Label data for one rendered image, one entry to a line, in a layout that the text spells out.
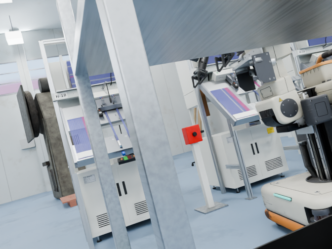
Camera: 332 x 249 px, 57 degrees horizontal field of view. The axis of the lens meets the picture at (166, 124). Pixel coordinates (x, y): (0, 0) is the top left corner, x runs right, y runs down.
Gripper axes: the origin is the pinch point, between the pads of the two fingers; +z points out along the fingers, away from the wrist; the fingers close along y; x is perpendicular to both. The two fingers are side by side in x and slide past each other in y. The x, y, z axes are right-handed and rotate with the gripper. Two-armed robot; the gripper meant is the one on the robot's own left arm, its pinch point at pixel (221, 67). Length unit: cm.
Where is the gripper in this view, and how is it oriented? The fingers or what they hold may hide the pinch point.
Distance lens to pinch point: 155.1
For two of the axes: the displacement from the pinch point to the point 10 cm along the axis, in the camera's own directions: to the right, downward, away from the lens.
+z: -2.3, 9.7, -0.9
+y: 1.0, -0.7, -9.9
